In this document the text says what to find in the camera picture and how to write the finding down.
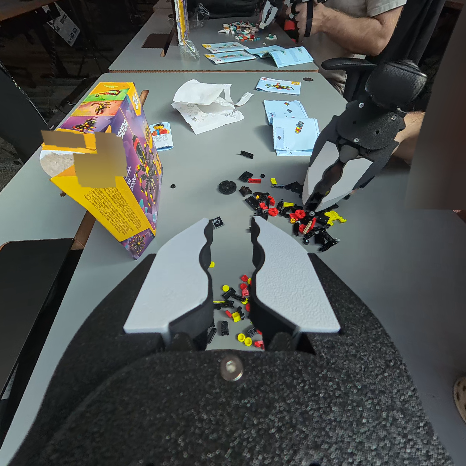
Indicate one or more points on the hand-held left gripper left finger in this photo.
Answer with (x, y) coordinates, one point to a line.
(171, 291)

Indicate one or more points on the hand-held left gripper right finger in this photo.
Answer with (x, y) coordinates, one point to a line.
(291, 291)

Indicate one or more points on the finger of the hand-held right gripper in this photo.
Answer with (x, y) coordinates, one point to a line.
(355, 171)
(322, 160)

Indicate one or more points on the pile of black red bricks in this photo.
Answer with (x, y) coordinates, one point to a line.
(282, 209)

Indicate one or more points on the tan cylinder toy piece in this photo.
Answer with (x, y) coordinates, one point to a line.
(309, 225)

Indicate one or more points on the another person's forearm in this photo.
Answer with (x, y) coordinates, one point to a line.
(364, 25)

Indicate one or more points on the person's right forearm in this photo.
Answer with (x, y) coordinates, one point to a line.
(411, 134)

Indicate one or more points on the heap of small toy pieces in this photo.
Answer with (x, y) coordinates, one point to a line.
(236, 296)

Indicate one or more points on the black office chair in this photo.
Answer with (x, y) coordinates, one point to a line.
(349, 63)

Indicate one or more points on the long black toy piece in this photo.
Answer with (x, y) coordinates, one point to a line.
(247, 154)

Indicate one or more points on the square black toy plate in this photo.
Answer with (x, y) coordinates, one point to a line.
(217, 222)

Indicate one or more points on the small blue spider booklet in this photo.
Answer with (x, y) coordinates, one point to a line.
(278, 87)

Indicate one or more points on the round black toy plate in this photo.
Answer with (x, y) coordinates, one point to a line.
(227, 188)

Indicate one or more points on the open blue fish booklet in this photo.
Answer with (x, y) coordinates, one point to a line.
(291, 56)

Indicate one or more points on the orange traffic cone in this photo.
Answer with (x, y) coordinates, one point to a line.
(289, 27)

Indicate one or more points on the purple yellow toy box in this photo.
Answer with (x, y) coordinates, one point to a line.
(138, 171)

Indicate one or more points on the torn white paper bag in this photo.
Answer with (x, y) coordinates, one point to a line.
(196, 94)

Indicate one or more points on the small minifigure leaflet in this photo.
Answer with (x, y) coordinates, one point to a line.
(162, 140)

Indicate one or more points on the pile of pastel toy bricks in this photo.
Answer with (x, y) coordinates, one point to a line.
(240, 29)

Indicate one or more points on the narrow upright toy box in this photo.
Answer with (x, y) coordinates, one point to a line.
(182, 22)

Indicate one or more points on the beige speckled object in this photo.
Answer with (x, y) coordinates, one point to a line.
(461, 396)

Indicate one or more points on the hanging paper tag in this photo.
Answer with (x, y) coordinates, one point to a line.
(67, 27)

